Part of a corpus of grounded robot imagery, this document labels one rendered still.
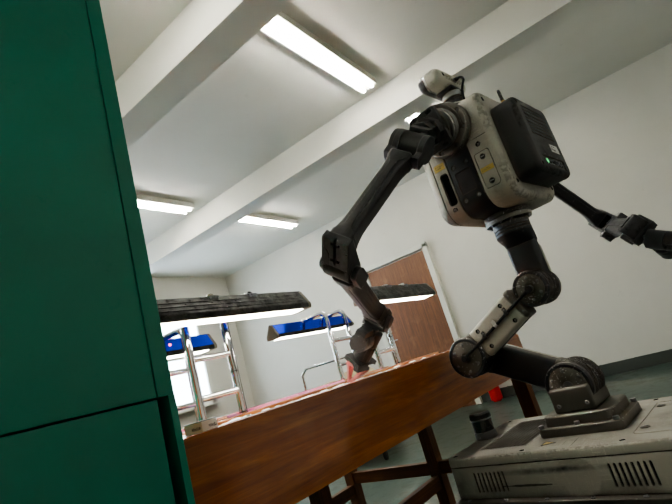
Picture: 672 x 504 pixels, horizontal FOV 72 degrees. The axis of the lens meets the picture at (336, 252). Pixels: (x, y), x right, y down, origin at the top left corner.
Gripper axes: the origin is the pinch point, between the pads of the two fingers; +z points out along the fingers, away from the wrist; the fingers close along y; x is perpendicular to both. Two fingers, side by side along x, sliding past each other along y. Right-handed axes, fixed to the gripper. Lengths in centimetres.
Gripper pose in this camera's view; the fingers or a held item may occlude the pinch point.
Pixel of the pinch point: (350, 380)
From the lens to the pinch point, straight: 157.8
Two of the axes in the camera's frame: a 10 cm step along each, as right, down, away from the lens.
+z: -3.9, 8.8, 2.7
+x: 6.9, 4.7, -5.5
